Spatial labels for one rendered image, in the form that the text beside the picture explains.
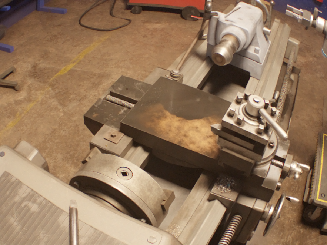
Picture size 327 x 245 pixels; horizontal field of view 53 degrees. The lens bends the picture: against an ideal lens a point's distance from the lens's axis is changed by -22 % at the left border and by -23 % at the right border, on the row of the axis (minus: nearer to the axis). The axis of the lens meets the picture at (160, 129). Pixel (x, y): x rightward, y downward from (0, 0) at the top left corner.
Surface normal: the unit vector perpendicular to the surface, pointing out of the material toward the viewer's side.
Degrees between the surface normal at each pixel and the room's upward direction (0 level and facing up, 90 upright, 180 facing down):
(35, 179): 0
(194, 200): 0
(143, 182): 30
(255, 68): 90
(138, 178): 25
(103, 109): 0
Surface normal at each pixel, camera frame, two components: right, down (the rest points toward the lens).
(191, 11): -0.11, 0.68
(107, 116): 0.07, -0.72
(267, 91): 0.58, -0.38
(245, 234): -0.44, 0.59
